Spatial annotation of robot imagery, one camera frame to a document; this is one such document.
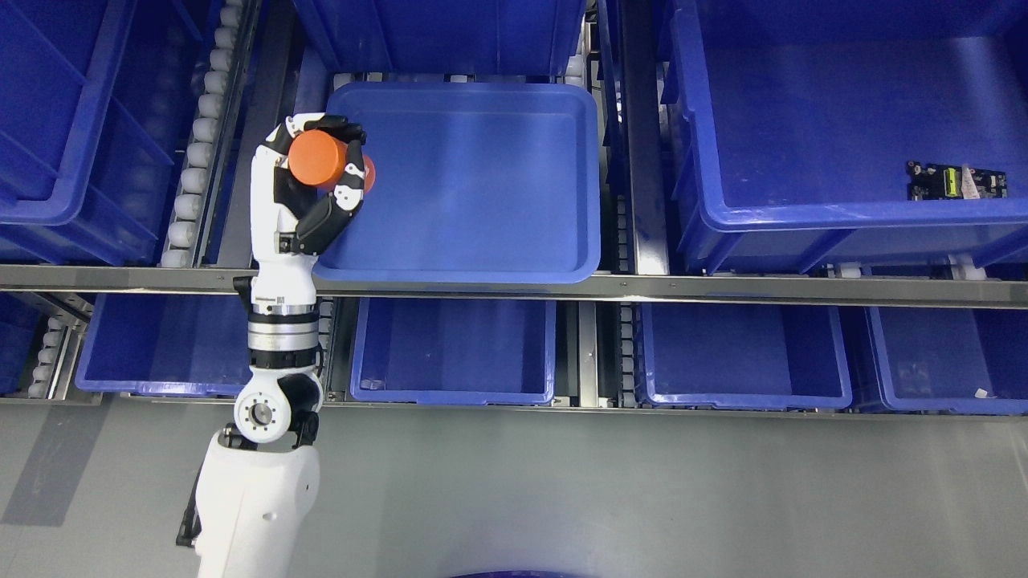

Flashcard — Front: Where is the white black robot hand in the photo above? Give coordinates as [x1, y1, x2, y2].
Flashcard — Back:
[247, 112, 371, 315]

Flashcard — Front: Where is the orange cylindrical capacitor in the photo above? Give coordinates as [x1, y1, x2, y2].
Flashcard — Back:
[286, 129, 348, 190]

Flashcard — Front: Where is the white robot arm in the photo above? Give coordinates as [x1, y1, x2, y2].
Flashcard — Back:
[177, 303, 324, 577]

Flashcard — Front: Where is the white roller track left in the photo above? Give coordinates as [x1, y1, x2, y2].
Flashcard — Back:
[158, 1, 250, 268]

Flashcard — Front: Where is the blue lower bin centre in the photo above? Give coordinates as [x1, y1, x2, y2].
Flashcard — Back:
[348, 299, 556, 406]

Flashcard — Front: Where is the blue shallow tray bin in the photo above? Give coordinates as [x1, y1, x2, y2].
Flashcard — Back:
[315, 82, 602, 284]

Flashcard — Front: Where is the blue lower bin left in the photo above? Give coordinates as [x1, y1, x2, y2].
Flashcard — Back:
[75, 294, 252, 397]

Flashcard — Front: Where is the blue bin upper left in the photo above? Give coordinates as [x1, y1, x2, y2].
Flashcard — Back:
[1, 1, 222, 266]

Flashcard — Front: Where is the blue bin top centre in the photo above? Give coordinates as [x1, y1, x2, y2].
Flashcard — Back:
[294, 1, 586, 76]

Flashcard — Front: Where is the large blue bin right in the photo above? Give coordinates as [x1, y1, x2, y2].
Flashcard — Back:
[657, 1, 1027, 275]

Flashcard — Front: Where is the black circuit board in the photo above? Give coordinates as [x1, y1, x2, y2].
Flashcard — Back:
[906, 161, 1007, 201]

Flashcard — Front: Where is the blue lower bin far right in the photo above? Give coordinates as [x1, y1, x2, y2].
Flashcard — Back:
[852, 308, 1027, 416]

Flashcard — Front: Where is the steel shelf frame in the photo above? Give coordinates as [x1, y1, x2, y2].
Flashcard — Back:
[2, 1, 1026, 411]

